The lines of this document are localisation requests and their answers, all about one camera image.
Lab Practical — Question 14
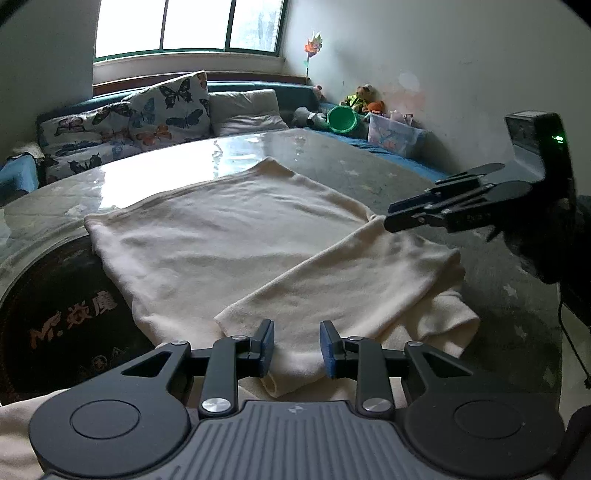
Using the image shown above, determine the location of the green plastic bucket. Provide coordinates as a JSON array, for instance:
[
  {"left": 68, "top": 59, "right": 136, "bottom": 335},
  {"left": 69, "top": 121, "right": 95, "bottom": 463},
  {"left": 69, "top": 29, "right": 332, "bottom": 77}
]
[{"left": 327, "top": 105, "right": 361, "bottom": 136}]

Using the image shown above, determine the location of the colourful pinwheel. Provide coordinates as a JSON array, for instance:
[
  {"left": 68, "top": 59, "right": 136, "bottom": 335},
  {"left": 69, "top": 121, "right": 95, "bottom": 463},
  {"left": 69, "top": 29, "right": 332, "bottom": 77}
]
[{"left": 302, "top": 31, "right": 324, "bottom": 86}]

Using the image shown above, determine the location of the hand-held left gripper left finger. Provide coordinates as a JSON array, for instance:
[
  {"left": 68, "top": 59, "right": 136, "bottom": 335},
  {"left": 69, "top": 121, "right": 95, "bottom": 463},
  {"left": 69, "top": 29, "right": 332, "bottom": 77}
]
[{"left": 121, "top": 318, "right": 276, "bottom": 418}]

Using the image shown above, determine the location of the green framed window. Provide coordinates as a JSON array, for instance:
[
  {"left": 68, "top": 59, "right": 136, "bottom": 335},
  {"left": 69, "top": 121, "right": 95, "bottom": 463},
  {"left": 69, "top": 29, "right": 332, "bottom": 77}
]
[{"left": 95, "top": 0, "right": 289, "bottom": 61}]

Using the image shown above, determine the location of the grey plush toy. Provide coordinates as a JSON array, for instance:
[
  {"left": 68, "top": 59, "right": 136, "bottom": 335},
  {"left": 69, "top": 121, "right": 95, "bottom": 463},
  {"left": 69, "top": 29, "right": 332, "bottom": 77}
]
[{"left": 292, "top": 107, "right": 328, "bottom": 129}]

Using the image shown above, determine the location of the square butterfly print pillow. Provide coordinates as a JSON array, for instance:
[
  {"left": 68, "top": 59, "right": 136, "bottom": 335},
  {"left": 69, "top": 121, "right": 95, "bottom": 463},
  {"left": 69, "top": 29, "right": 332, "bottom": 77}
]
[{"left": 122, "top": 71, "right": 213, "bottom": 151}]

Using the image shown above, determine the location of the blue towel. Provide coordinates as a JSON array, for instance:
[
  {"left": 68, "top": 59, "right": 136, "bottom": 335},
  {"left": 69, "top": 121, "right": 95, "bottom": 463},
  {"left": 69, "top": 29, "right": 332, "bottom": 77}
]
[{"left": 0, "top": 154, "right": 40, "bottom": 206}]

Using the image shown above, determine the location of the clear plastic storage box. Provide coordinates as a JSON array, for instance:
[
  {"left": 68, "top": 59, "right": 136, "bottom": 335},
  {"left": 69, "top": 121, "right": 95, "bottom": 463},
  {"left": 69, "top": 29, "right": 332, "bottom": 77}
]
[{"left": 368, "top": 113, "right": 428, "bottom": 158}]

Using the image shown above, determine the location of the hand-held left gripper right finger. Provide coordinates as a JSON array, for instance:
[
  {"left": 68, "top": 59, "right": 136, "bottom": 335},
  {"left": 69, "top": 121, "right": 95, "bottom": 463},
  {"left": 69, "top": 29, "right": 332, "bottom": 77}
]
[{"left": 320, "top": 320, "right": 474, "bottom": 418}]

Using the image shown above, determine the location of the brown teddy bear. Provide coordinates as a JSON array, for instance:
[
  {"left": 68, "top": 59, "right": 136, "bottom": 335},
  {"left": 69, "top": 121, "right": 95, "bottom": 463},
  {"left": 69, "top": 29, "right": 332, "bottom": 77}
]
[{"left": 342, "top": 84, "right": 375, "bottom": 114}]

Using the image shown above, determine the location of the grey pillow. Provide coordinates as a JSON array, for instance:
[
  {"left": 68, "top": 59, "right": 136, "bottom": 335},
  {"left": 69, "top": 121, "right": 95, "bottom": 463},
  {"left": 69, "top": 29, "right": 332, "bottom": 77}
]
[{"left": 209, "top": 88, "right": 289, "bottom": 137}]

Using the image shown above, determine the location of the black round induction cooktop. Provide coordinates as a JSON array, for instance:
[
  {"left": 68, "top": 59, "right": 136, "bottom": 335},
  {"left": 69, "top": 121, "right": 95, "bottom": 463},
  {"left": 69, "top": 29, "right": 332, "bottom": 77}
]
[{"left": 0, "top": 235, "right": 158, "bottom": 407}]

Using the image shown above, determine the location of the teal sofa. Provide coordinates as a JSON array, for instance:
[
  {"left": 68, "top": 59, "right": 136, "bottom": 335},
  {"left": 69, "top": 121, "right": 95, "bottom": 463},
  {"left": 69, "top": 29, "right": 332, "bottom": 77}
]
[{"left": 0, "top": 80, "right": 444, "bottom": 206}]

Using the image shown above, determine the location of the long butterfly print pillow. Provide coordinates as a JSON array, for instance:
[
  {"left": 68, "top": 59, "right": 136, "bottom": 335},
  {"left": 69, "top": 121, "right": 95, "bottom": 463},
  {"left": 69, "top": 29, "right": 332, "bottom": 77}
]
[{"left": 37, "top": 102, "right": 139, "bottom": 185}]

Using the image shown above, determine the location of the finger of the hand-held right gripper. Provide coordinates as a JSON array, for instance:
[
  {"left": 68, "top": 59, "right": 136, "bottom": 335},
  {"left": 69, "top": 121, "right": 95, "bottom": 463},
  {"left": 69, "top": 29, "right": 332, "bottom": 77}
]
[
  {"left": 383, "top": 181, "right": 534, "bottom": 234},
  {"left": 388, "top": 162, "right": 509, "bottom": 215}
]

